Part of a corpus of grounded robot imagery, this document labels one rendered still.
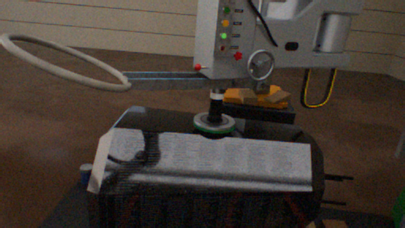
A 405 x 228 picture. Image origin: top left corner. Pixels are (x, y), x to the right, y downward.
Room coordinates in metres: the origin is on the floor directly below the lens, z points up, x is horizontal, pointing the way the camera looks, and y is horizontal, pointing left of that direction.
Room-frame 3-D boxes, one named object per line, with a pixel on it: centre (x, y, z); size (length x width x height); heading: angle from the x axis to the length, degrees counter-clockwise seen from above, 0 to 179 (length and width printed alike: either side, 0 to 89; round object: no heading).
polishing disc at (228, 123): (1.44, -0.06, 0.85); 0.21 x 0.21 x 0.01
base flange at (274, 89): (2.32, -0.38, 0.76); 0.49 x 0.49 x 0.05; 86
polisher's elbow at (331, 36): (1.74, -0.65, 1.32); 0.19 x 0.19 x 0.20
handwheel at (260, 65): (1.39, -0.22, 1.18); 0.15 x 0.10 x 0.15; 116
